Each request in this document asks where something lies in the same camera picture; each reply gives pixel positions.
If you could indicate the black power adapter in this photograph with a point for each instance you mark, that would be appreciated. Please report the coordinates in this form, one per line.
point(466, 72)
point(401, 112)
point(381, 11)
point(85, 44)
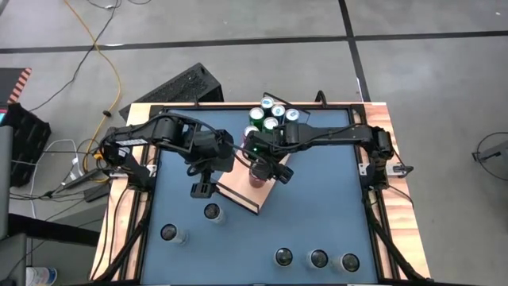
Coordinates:
point(97, 193)

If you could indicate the black crate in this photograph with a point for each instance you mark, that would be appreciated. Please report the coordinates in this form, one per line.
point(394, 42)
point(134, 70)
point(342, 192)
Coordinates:
point(28, 147)

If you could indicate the white Celsius can yellow band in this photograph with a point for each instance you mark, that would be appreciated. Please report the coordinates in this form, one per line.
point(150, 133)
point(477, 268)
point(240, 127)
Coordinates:
point(283, 257)

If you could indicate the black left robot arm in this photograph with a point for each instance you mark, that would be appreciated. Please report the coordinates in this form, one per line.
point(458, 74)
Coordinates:
point(166, 131)

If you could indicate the grey metal mounting plate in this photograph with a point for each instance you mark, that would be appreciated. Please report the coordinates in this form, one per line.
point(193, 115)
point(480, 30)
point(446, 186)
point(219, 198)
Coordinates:
point(397, 169)

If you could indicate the Celsius Arctic Vibe can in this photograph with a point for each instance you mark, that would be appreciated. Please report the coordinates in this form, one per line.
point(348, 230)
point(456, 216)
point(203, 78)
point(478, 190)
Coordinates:
point(213, 211)

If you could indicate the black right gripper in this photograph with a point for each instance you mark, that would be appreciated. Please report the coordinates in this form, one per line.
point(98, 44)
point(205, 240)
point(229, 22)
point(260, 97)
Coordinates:
point(266, 151)

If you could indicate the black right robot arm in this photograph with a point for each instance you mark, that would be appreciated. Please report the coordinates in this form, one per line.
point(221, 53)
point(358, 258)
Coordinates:
point(337, 133)

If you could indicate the grey stand foot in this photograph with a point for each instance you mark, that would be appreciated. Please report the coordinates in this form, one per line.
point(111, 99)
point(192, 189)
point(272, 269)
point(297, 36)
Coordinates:
point(492, 153)

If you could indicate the blue silver Red Bull can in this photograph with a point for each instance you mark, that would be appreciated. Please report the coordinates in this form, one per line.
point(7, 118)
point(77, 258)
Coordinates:
point(292, 115)
point(278, 110)
point(267, 102)

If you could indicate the orange black striped panel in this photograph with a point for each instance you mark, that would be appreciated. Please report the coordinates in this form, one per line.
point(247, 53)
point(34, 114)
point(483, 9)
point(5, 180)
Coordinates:
point(10, 83)

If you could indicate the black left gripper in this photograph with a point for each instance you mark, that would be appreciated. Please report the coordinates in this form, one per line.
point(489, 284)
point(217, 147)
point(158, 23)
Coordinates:
point(214, 155)

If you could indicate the white blue container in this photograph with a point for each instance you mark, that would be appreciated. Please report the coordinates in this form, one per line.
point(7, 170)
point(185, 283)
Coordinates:
point(41, 276)

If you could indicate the green Sprite can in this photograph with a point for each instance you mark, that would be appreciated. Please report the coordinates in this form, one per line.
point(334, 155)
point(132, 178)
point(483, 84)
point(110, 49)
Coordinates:
point(256, 114)
point(270, 124)

